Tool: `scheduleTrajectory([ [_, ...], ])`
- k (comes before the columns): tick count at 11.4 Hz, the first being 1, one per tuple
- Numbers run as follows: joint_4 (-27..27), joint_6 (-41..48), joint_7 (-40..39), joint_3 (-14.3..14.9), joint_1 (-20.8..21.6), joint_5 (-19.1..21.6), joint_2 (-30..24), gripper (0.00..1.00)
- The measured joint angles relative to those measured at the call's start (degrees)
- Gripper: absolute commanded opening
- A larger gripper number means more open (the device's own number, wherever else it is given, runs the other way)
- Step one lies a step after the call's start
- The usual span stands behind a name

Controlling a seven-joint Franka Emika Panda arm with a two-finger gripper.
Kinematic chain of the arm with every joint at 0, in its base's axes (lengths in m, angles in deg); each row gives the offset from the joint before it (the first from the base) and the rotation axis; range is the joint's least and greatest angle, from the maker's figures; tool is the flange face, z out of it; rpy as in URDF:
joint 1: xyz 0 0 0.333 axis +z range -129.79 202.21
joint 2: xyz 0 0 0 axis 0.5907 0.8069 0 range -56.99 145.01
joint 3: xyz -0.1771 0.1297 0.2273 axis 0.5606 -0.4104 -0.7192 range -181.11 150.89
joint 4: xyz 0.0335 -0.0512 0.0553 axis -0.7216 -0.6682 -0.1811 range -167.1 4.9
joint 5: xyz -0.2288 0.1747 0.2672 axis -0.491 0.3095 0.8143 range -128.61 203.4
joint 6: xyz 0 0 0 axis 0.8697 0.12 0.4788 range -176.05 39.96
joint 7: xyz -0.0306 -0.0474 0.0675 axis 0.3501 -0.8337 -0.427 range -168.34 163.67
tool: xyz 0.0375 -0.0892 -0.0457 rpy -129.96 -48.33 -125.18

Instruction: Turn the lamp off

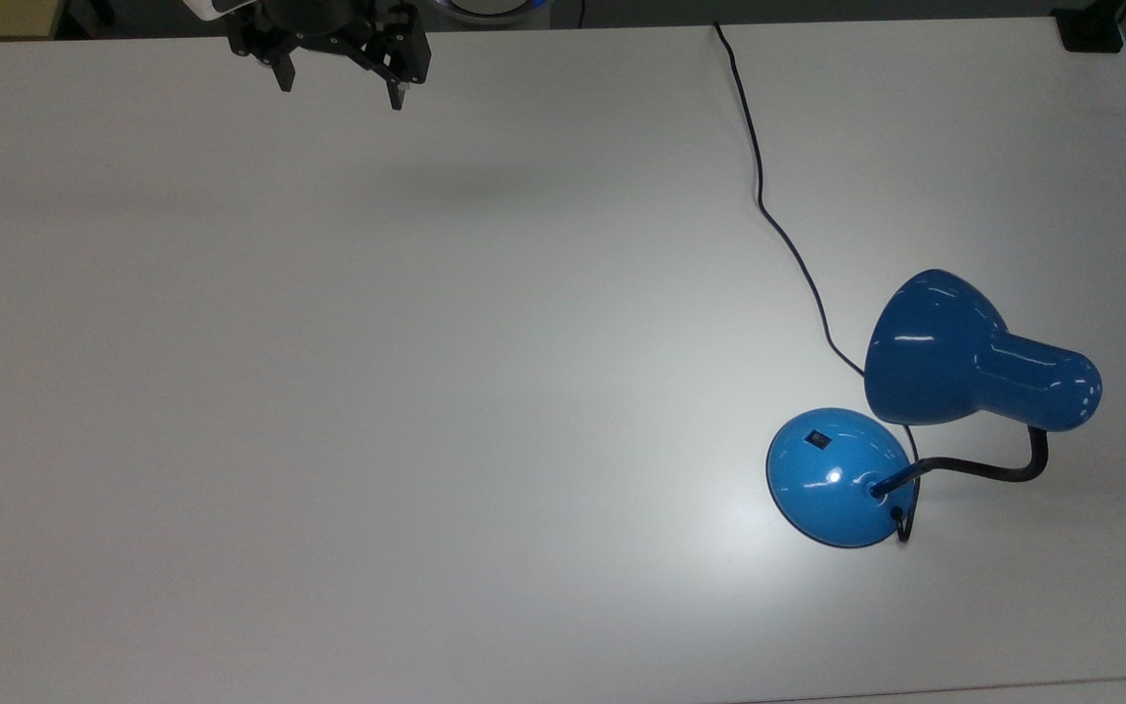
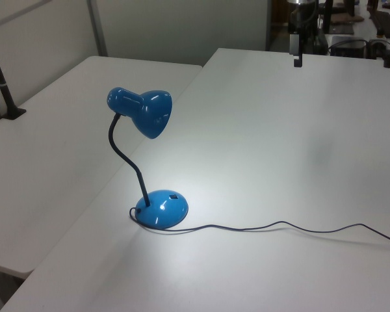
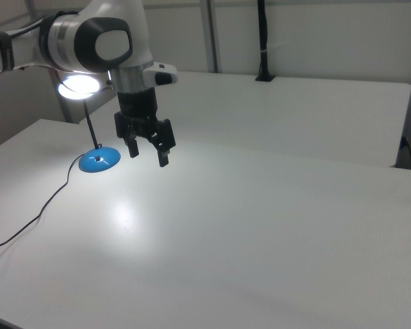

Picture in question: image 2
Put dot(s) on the white side table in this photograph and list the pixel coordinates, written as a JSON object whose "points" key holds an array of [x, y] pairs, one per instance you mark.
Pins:
{"points": [[61, 130]]}

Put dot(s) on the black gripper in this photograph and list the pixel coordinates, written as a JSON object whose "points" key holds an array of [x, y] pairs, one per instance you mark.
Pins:
{"points": [[294, 44]]}

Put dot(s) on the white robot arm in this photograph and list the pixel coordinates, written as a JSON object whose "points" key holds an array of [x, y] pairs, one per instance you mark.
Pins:
{"points": [[304, 16]]}

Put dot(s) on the blue desk lamp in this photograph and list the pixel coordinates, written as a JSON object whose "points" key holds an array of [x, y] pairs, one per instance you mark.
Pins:
{"points": [[156, 110]]}

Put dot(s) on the black electronics box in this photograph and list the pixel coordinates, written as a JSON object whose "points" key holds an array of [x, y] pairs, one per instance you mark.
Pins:
{"points": [[347, 48]]}

